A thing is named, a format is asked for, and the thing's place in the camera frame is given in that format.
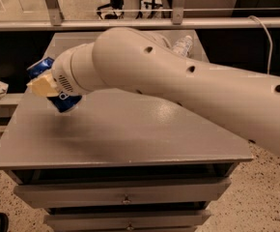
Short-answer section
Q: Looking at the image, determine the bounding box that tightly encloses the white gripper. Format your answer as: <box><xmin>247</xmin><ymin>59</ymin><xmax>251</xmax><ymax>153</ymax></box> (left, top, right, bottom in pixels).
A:
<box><xmin>27</xmin><ymin>47</ymin><xmax>88</xmax><ymax>98</ymax></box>

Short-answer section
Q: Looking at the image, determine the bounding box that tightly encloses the blue pepsi can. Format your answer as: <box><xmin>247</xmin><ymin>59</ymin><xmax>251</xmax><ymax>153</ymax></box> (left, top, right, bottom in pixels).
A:
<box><xmin>27</xmin><ymin>57</ymin><xmax>82</xmax><ymax>113</ymax></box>

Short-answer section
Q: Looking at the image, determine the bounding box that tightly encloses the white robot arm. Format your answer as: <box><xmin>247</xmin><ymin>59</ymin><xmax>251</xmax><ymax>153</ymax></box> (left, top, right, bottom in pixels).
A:
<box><xmin>27</xmin><ymin>27</ymin><xmax>280</xmax><ymax>157</ymax></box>

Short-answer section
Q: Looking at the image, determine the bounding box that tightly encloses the grey drawer cabinet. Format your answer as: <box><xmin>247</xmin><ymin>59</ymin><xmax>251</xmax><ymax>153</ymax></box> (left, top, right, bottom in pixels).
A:
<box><xmin>0</xmin><ymin>29</ymin><xmax>255</xmax><ymax>232</ymax></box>

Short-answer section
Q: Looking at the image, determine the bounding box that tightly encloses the black office chair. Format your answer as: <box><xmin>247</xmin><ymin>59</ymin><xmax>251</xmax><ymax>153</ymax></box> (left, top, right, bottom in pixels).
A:
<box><xmin>97</xmin><ymin>0</ymin><xmax>124</xmax><ymax>19</ymax></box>

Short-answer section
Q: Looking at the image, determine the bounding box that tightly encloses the grey upper drawer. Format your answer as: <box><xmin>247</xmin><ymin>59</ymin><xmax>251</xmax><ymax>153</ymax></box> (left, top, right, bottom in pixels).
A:
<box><xmin>14</xmin><ymin>178</ymin><xmax>231</xmax><ymax>208</ymax></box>

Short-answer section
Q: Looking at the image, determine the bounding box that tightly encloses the grey drawer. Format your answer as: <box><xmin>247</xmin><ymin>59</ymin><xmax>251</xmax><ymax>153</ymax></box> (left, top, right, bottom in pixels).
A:
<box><xmin>14</xmin><ymin>178</ymin><xmax>231</xmax><ymax>208</ymax></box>
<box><xmin>44</xmin><ymin>210</ymin><xmax>210</xmax><ymax>232</ymax></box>

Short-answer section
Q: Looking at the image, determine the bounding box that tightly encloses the clear plastic water bottle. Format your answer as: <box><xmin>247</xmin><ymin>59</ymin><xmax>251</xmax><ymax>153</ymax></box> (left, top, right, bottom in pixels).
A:
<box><xmin>172</xmin><ymin>35</ymin><xmax>193</xmax><ymax>57</ymax></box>

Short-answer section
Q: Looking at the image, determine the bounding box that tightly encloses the grey lower drawer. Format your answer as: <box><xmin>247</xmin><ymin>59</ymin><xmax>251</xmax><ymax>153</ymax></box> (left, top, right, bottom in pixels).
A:
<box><xmin>44</xmin><ymin>210</ymin><xmax>210</xmax><ymax>232</ymax></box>

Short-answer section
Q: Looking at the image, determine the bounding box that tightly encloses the metal railing frame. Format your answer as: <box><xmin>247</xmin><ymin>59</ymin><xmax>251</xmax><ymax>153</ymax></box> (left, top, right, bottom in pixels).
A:
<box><xmin>0</xmin><ymin>0</ymin><xmax>280</xmax><ymax>31</ymax></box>

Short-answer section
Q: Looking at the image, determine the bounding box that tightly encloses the white cable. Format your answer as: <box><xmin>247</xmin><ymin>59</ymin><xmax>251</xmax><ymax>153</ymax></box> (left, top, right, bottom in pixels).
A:
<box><xmin>247</xmin><ymin>14</ymin><xmax>274</xmax><ymax>75</ymax></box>

